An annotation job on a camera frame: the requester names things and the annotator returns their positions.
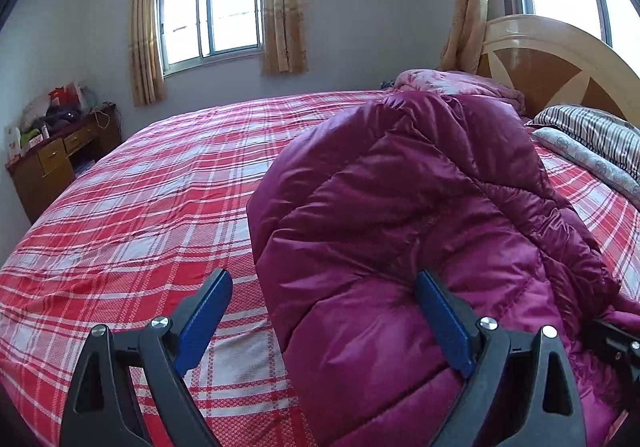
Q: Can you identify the white patterned pillow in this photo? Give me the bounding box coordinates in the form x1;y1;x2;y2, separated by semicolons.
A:
531;127;640;210

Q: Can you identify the beige curtain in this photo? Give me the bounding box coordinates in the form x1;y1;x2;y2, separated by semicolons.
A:
127;0;167;108
261;0;309;75
439;0;491;74

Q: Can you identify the magenta down jacket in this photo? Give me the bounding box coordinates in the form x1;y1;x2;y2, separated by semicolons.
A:
246;91;640;447

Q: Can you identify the white printed box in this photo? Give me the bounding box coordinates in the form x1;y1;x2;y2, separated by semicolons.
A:
4;126;23;160

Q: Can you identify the wooden desk with drawers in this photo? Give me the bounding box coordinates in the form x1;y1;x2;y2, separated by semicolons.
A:
5;103;123;225

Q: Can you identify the sliding window with metal frame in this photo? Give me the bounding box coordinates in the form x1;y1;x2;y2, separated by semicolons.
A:
156;0;266;75

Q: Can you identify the red bag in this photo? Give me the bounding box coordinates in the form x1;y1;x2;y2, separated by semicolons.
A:
47;86;76;108

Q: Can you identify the pink floral quilt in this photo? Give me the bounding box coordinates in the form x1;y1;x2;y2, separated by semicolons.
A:
394;68;526;115

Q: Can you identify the wooden headboard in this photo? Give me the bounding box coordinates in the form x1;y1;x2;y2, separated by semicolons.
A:
476;14;640;123

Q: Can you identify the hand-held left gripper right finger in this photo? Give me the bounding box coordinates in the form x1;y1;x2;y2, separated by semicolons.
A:
415;269;588;447

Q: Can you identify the striped pillow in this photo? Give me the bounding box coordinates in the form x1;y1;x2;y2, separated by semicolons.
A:
530;106;640;183

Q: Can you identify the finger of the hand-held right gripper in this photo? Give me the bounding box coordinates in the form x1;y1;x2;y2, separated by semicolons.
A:
580;318;640;383

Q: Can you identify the bed with red plaid sheet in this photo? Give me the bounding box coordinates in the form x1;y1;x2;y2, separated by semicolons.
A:
0;90;640;447

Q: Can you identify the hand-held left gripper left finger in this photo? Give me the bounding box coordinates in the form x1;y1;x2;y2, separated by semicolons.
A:
59;268;234;447

